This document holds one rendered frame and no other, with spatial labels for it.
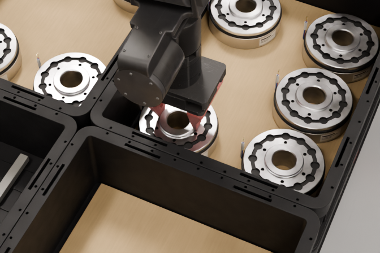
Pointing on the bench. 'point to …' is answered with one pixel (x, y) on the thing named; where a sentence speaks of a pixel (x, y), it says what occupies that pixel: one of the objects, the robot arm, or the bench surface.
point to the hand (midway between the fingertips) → (178, 116)
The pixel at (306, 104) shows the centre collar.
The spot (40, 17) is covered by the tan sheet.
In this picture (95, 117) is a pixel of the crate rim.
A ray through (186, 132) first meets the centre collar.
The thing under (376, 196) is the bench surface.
